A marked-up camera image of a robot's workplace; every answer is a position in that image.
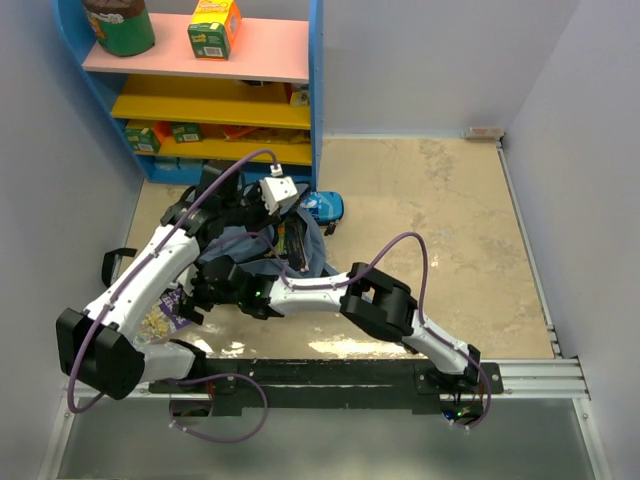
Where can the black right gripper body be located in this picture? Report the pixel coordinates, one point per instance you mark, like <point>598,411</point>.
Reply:
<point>206,295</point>

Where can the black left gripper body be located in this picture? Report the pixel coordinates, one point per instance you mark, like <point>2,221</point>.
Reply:
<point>247,211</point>

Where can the blue student backpack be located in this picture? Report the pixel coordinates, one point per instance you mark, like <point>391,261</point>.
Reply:
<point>251,253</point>

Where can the green storey treehouse book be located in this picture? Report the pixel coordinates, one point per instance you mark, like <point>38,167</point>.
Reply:
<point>280,240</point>

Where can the Tale of Two Cities book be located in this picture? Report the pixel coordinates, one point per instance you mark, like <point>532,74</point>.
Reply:
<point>295,233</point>

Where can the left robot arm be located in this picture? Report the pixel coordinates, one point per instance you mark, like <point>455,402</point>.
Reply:
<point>96,344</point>

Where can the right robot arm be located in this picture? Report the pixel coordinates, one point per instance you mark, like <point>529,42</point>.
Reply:
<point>375,302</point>

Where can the light blue tissue pack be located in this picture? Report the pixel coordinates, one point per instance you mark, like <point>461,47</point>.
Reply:
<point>166,163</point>

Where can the purple storey treehouse book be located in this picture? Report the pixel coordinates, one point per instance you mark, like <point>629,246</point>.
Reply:
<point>161,321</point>

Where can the small green box on shelf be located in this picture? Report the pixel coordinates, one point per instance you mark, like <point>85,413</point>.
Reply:
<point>186,132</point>

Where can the blue dinosaur pencil case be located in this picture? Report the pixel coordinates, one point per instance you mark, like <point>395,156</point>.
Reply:
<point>327,208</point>

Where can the blue shelf unit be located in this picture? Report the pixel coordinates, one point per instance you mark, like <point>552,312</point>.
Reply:
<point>273,79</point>

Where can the yellow green carton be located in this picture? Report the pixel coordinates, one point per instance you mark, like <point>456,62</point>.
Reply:
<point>213,28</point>

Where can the green brown canister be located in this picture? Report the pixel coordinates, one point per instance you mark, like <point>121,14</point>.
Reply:
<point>122,28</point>

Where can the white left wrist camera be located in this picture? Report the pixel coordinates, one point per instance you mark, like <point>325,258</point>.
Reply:
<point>278,191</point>

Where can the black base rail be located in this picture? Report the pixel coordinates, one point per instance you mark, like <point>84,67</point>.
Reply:
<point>403,384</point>

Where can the white wall label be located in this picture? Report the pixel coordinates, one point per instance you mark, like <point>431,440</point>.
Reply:
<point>483,134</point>

